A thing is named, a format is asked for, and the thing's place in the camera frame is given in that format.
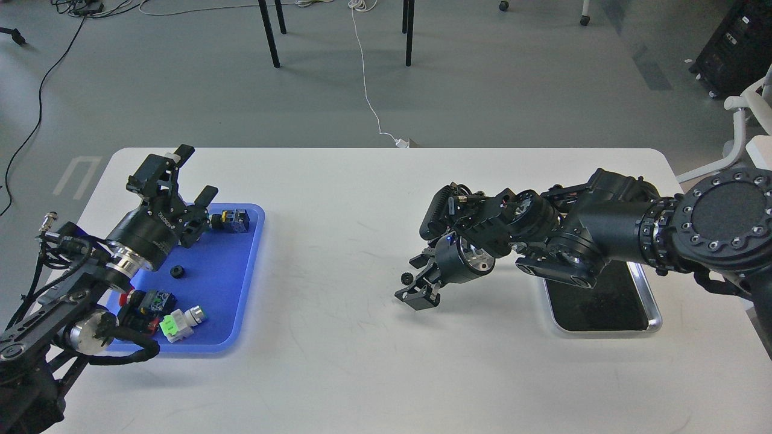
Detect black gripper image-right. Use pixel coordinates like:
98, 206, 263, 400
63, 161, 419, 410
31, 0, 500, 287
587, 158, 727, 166
394, 234, 496, 310

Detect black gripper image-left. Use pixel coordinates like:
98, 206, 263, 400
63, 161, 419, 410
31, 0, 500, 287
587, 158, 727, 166
106, 145, 220, 271

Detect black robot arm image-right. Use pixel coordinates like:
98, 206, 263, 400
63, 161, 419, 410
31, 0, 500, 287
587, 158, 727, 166
394, 168, 771, 337

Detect black gear in tray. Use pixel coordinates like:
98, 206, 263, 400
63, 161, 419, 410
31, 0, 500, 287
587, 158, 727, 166
170, 265, 186, 278

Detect blue plastic tray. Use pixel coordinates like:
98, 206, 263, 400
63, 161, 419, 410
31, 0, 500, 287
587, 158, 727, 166
131, 203, 265, 357

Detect silver metal tray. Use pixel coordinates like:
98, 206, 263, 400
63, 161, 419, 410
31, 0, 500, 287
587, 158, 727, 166
543, 261, 662, 338

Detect green push button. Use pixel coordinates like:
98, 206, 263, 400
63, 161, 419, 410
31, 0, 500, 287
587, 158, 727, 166
209, 209, 250, 233

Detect red emergency stop button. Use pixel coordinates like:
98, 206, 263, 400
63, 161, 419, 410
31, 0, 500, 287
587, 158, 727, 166
118, 289, 177, 337

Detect black table legs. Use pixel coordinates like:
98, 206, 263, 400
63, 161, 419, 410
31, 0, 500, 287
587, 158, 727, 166
258, 0, 417, 69

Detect white office chair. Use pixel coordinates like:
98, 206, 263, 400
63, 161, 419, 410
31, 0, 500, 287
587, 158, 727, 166
676, 68, 771, 183

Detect black equipment case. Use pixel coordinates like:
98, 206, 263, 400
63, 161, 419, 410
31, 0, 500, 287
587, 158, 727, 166
689, 1, 771, 99

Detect white green connector switch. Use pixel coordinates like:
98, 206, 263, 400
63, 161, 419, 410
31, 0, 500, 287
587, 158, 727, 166
159, 306, 207, 343

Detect black cable on floor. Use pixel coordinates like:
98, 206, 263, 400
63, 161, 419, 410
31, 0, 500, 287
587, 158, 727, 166
0, 0, 139, 219

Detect white cable on floor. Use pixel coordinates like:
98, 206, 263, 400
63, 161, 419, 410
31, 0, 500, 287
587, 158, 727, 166
139, 0, 411, 149

